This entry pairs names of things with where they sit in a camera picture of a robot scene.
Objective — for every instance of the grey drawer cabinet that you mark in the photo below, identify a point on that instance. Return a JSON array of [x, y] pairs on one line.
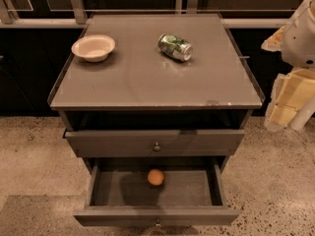
[[137, 87]]

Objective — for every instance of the green soda can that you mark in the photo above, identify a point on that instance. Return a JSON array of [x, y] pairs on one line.
[[175, 47]]

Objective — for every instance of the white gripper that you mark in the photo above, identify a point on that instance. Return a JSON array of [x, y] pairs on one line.
[[300, 43]]

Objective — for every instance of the grey open middle drawer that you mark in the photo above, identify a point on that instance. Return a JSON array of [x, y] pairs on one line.
[[120, 194]]

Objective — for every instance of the grey top drawer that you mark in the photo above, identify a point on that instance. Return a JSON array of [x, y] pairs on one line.
[[154, 143]]

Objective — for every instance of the white table leg post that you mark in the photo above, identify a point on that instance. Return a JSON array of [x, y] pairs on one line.
[[303, 115]]

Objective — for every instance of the beige paper bowl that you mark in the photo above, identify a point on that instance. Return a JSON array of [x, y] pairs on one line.
[[93, 48]]

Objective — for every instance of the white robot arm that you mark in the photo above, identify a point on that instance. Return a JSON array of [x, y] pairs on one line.
[[292, 97]]

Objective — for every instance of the metal window frame rail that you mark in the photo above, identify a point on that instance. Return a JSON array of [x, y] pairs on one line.
[[247, 14]]

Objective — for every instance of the orange fruit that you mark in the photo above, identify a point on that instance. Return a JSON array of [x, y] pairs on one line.
[[155, 177]]

